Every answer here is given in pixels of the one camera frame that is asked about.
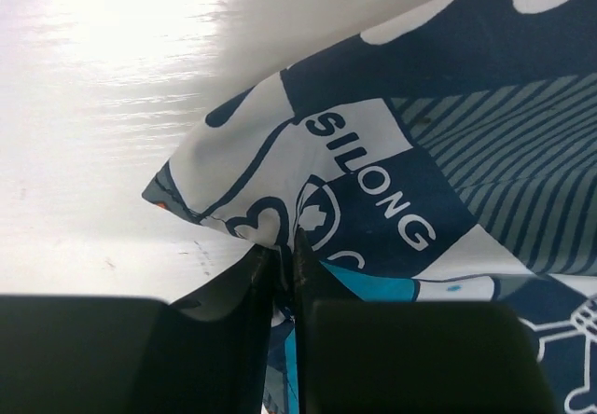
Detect colourful patterned shorts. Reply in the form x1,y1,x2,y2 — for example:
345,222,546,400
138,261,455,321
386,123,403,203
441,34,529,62
143,0,596,413

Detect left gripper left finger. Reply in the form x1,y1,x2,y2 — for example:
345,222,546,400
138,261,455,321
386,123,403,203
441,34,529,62
1,246,273,413

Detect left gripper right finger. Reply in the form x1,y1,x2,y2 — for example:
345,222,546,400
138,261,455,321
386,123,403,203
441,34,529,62
293,231,555,413

